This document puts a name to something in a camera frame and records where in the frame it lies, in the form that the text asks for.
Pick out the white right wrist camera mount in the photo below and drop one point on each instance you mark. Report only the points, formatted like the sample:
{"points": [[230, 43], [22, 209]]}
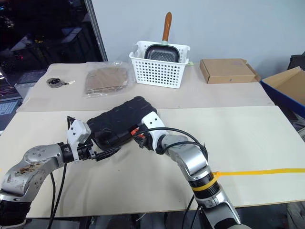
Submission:
{"points": [[155, 122]]}

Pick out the black plastic tool case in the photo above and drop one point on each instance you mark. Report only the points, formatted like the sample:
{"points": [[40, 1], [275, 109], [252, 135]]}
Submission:
{"points": [[121, 119]]}

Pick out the laptop keyboard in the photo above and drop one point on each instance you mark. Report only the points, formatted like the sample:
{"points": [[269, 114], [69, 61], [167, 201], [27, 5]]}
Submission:
{"points": [[8, 105]]}

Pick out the white perforated plastic basket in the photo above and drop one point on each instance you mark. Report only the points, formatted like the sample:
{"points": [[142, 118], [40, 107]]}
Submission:
{"points": [[158, 70]]}

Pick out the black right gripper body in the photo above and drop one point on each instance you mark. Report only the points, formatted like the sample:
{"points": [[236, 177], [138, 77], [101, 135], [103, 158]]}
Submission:
{"points": [[144, 142]]}

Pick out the yellow zip tie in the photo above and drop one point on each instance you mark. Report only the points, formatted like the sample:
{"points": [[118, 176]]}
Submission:
{"points": [[257, 172]]}

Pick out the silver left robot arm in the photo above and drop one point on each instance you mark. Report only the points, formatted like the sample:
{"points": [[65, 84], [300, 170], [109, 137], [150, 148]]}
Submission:
{"points": [[28, 171]]}

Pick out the black chair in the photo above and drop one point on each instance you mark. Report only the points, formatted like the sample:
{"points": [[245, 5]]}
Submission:
{"points": [[297, 62]]}

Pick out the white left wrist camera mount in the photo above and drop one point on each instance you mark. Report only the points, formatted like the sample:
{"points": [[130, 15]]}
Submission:
{"points": [[77, 133]]}

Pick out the round metal reel with tag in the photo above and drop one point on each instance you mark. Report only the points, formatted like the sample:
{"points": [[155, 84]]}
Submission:
{"points": [[54, 82]]}

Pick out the flat brown cardboard box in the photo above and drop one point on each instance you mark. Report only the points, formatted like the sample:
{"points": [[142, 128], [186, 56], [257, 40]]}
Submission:
{"points": [[226, 71]]}

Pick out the blue bin with cardboard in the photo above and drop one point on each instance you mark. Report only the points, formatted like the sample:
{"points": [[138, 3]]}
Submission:
{"points": [[286, 88]]}

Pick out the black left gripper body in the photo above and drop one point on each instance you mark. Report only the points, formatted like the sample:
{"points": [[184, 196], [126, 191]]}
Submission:
{"points": [[88, 152]]}

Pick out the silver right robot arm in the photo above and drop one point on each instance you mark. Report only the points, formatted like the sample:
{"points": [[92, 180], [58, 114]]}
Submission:
{"points": [[197, 171]]}

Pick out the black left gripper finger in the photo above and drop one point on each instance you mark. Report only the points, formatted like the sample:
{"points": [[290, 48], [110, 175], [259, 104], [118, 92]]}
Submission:
{"points": [[109, 150], [106, 157]]}

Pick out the small green object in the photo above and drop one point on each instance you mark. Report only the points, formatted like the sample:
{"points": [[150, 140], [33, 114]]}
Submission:
{"points": [[190, 63]]}

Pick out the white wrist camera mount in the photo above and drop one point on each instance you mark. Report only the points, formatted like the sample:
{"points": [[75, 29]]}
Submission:
{"points": [[77, 133], [155, 122]]}

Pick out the clear bag of brown sheets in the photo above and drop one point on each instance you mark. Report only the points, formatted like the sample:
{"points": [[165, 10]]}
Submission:
{"points": [[106, 80]]}

